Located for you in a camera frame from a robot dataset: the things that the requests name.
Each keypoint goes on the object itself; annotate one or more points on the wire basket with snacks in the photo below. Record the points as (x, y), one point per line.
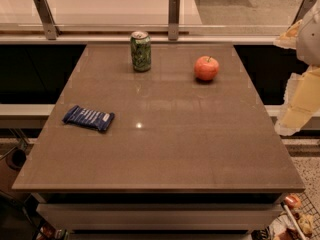
(299, 220)

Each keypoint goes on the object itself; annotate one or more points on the red apple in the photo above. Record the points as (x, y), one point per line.
(206, 68)

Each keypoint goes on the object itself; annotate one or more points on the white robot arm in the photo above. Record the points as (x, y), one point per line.
(308, 49)

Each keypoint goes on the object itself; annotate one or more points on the white drawer front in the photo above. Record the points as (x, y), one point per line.
(159, 217)

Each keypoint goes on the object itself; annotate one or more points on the right metal rail bracket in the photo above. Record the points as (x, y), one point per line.
(304, 7)

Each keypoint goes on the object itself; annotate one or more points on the blue rxbar wrapper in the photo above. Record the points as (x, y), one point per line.
(88, 118)

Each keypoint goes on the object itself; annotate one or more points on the left metal rail bracket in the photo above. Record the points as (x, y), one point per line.
(51, 31)

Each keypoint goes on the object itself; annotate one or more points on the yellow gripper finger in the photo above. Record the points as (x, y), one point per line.
(301, 101)
(289, 39)

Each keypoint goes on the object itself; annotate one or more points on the metal rail bracket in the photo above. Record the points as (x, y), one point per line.
(304, 7)
(173, 19)
(51, 31)

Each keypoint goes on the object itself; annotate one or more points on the middle metal rail bracket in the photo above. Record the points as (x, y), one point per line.
(173, 19)

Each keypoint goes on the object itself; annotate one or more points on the dark round bin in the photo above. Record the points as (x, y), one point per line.
(16, 159)

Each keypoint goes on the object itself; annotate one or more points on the green soda can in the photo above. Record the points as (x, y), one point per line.
(140, 51)

